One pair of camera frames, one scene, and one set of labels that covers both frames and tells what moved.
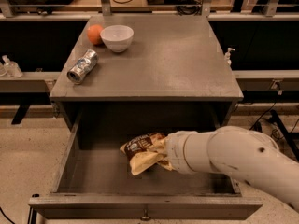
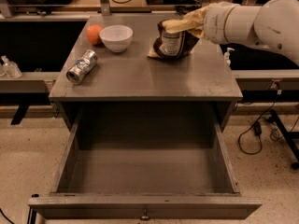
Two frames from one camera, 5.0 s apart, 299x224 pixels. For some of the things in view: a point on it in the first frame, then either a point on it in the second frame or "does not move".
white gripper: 175,151 → 215,22
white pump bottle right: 227,57 does not move
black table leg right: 288,136 does not move
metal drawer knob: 145,217 does not move
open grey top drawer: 94,179 does not move
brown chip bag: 137,150 → 172,45
